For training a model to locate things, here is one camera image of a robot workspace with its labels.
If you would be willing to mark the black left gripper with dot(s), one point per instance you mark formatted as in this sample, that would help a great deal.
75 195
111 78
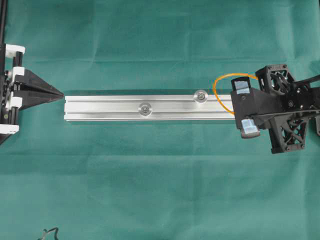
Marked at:
11 102

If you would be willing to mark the green cloth mat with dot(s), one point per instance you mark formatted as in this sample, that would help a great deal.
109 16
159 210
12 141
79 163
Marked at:
157 180

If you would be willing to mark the near silver knob shaft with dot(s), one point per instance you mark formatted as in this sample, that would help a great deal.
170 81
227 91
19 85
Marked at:
145 109

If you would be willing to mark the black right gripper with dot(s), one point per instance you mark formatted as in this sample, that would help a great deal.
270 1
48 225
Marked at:
281 105

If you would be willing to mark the silver knob shaft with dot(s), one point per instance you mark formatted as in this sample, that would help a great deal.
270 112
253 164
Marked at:
145 109
200 96

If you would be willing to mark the black table frame rail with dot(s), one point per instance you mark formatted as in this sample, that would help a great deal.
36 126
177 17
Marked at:
3 15

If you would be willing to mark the orange rubber band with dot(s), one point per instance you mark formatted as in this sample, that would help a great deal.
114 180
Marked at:
224 76

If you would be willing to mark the far silver knob shaft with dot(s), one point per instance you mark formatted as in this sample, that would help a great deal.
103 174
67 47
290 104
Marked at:
200 96

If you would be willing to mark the aluminium extrusion rail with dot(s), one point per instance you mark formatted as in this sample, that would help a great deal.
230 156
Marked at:
197 106

